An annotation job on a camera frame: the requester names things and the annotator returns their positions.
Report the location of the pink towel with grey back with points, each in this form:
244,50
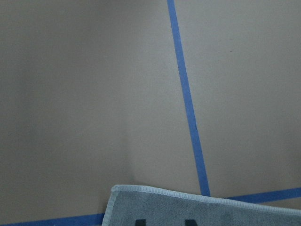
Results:
161,207

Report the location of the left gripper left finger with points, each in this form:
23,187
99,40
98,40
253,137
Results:
140,222

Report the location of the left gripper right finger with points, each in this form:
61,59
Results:
191,222

